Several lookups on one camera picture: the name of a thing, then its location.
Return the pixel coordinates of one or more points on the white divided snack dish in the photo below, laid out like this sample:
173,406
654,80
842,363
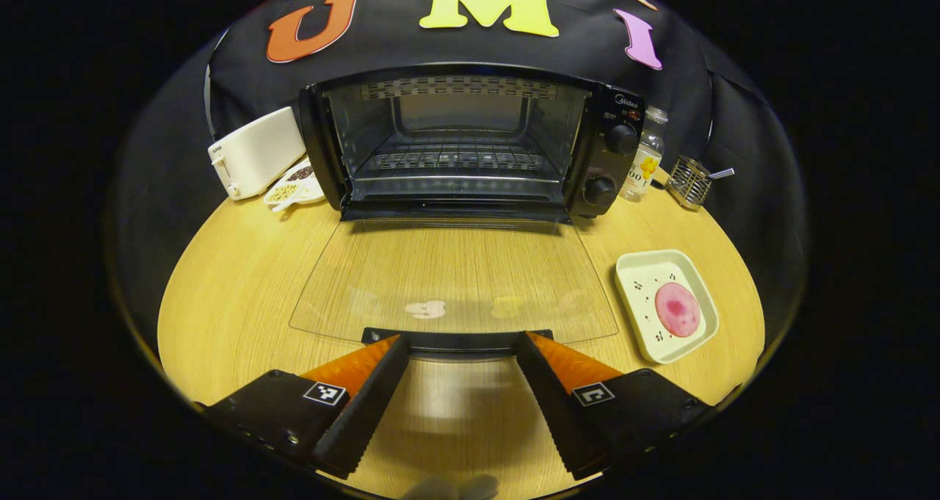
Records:
294,188

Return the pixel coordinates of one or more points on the white toaster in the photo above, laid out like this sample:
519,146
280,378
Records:
257,151

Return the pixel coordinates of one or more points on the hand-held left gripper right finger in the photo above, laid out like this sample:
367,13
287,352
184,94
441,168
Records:
554,401

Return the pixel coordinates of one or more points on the pink round food slice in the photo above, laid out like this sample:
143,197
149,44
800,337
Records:
677,309

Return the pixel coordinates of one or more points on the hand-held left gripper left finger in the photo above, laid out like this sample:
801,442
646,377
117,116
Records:
371,401

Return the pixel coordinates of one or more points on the clear glass bottle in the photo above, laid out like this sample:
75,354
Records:
645,162

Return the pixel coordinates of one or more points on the white square plate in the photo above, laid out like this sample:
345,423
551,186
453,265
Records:
646,280

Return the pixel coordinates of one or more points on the black electric oven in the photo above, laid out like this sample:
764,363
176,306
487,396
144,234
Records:
609,177

